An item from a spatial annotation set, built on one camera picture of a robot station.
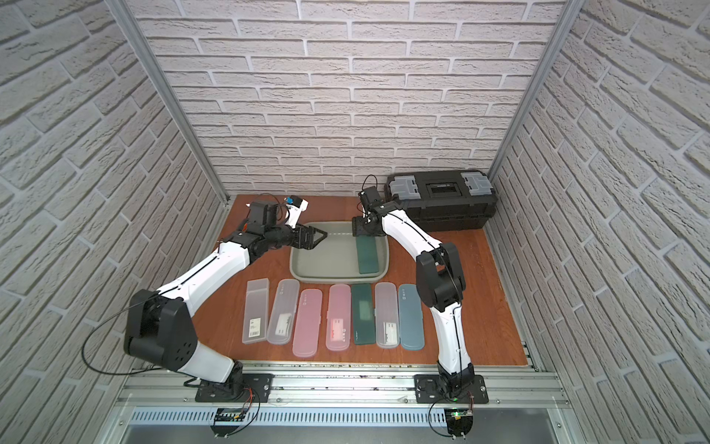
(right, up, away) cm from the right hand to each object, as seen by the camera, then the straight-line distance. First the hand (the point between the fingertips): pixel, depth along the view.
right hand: (367, 228), depth 98 cm
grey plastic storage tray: (-12, -11, -1) cm, 16 cm away
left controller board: (-38, -50, -25) cm, 68 cm away
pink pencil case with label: (-9, -30, -14) cm, 34 cm away
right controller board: (+24, -51, -27) cm, 62 cm away
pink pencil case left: (-19, -30, -12) cm, 38 cm away
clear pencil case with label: (+6, -28, -11) cm, 31 cm away
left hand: (-15, 0, -14) cm, 20 cm away
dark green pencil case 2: (0, -9, -4) cm, 10 cm away
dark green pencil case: (-2, -25, -9) cm, 27 cm away
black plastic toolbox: (+27, +10, -2) cm, 28 cm away
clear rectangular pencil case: (-36, -27, -10) cm, 46 cm away
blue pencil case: (+14, -29, -12) cm, 34 cm away
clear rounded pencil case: (-28, -28, -10) cm, 41 cm away
